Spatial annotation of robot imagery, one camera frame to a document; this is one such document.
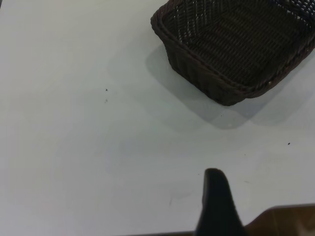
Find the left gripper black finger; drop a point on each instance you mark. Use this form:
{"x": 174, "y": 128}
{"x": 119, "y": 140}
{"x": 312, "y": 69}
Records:
{"x": 216, "y": 209}

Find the dark brown woven wicker basket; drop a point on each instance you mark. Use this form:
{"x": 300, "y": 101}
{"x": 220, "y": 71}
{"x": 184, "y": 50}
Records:
{"x": 229, "y": 51}

